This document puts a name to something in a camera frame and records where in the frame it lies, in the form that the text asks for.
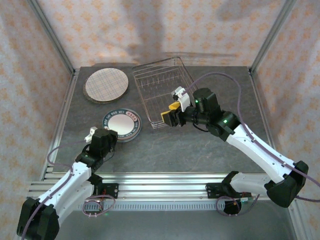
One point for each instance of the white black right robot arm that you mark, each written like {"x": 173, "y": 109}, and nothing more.
{"x": 262, "y": 155}

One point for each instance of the aluminium mounting rails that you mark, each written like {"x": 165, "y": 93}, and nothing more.
{"x": 162, "y": 186}

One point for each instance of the aluminium right table side rail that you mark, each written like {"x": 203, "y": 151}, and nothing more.
{"x": 260, "y": 100}

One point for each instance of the aluminium table side rail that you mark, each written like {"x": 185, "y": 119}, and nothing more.
{"x": 58, "y": 120}
{"x": 260, "y": 100}

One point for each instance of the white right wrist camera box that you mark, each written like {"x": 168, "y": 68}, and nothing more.
{"x": 182, "y": 98}

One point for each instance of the grey metal lower panel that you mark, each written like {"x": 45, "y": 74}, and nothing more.
{"x": 162, "y": 225}

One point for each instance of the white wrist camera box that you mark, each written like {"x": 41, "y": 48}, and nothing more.
{"x": 182, "y": 98}
{"x": 89, "y": 132}

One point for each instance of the blue rim lettered plate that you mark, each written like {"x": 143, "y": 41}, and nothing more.
{"x": 125, "y": 121}

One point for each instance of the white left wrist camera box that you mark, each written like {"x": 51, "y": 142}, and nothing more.
{"x": 89, "y": 132}

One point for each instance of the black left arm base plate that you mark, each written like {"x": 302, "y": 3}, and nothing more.
{"x": 112, "y": 191}

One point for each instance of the aluminium right frame post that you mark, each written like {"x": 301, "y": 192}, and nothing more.
{"x": 270, "y": 37}

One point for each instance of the plaid line pattern plate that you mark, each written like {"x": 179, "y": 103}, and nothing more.
{"x": 107, "y": 83}

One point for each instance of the aluminium left table side rail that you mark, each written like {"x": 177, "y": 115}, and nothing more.
{"x": 58, "y": 120}

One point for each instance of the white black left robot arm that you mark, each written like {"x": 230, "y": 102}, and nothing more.
{"x": 65, "y": 182}

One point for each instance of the orange floral backdrop curtain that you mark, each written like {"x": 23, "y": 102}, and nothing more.
{"x": 100, "y": 30}

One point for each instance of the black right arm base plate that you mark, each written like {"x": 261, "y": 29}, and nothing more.
{"x": 215, "y": 191}

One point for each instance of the aluminium frame post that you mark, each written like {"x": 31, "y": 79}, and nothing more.
{"x": 53, "y": 40}
{"x": 270, "y": 37}

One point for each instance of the aluminium left frame post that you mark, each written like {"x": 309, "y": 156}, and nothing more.
{"x": 53, "y": 40}

